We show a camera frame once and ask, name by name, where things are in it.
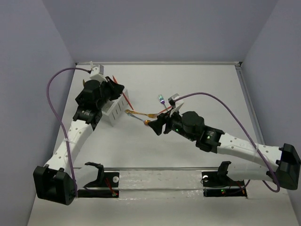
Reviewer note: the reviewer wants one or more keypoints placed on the metal rail back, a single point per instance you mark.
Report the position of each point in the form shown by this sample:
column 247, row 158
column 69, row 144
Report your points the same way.
column 235, row 63

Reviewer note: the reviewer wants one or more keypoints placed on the black utensil container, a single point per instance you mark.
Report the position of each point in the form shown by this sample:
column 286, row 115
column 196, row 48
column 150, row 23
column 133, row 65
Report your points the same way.
column 80, row 100

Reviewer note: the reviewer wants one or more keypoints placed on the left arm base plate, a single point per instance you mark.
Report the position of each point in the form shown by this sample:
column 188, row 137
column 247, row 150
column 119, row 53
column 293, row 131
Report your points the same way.
column 107, row 188

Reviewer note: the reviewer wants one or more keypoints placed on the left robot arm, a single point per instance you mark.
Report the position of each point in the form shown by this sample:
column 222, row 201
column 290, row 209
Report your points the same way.
column 57, row 181

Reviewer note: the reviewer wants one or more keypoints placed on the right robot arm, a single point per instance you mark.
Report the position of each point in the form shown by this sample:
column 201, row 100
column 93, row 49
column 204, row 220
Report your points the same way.
column 279, row 165

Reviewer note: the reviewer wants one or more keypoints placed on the white utensil container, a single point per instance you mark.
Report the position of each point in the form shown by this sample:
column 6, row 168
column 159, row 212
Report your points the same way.
column 112, row 110

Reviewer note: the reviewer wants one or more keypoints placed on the iridescent metal spoon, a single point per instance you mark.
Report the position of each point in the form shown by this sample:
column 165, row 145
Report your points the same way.
column 146, row 122

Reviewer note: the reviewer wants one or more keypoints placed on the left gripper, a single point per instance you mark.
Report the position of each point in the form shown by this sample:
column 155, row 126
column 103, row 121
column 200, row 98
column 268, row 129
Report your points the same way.
column 109, row 89

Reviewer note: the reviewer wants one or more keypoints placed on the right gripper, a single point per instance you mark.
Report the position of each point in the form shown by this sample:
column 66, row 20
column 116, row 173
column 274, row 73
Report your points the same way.
column 157, row 124

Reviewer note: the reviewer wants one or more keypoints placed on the orange plastic knife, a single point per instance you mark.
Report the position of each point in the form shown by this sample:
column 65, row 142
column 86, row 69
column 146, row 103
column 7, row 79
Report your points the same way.
column 126, row 98

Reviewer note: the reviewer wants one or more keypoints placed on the gold ornate fork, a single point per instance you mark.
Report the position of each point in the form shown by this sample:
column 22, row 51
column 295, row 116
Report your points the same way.
column 150, row 115

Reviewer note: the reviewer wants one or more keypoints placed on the iridescent blue purple fork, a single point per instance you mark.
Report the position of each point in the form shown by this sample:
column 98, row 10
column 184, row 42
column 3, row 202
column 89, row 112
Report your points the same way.
column 162, row 101

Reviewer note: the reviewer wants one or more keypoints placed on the metal rail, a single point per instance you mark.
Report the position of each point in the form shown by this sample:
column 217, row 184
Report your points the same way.
column 235, row 63
column 160, row 168

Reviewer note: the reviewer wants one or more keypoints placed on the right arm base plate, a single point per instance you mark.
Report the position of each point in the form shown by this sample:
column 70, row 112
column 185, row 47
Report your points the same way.
column 223, row 188

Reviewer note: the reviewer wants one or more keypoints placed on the metal rail front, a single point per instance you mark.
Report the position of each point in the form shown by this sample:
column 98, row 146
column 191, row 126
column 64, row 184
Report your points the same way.
column 160, row 168

